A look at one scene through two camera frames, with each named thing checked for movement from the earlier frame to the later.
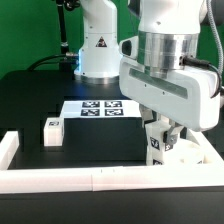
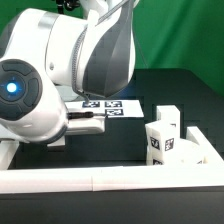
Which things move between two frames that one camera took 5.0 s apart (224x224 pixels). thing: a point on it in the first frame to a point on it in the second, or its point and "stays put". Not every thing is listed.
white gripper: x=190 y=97 to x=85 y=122
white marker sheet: x=99 y=109 stays put
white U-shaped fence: x=210 y=172 stays put
